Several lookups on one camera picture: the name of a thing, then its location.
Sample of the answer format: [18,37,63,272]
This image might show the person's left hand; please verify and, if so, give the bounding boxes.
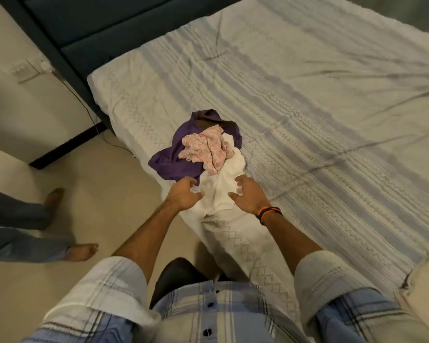
[164,177,205,212]

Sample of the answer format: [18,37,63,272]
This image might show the person's right hand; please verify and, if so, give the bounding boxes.
[228,174,272,216]

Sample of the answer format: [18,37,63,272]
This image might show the person's right forearm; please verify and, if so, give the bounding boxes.
[262,211,324,277]

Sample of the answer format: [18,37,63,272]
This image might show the person's left forearm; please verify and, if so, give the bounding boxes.
[112,201,182,284]

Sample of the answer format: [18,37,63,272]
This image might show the white garment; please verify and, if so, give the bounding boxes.
[191,134,246,222]

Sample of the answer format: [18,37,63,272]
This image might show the orange and black wristband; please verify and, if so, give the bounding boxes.
[255,206,284,226]

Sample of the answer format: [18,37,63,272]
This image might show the purple garment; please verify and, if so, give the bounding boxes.
[148,109,243,186]

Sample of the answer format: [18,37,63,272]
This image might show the pink floral garment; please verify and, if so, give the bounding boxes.
[179,125,235,175]

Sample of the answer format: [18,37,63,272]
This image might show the dark trousers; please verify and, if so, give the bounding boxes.
[149,257,236,310]

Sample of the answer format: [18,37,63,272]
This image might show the striped white bed sheet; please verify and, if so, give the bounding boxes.
[87,0,429,333]

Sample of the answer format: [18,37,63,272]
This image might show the plaid button shirt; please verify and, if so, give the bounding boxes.
[21,250,429,343]

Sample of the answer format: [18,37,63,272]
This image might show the black skirting board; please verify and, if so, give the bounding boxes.
[29,122,108,171]

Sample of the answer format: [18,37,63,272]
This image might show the dark blue padded headboard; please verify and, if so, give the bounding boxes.
[0,0,251,136]

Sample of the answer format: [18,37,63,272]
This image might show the white pillow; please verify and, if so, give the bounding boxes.
[393,252,429,333]

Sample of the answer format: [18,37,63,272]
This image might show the thin black cable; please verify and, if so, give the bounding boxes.
[52,69,137,158]

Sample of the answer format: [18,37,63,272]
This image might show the white wall switch panel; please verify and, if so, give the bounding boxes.
[10,59,54,85]

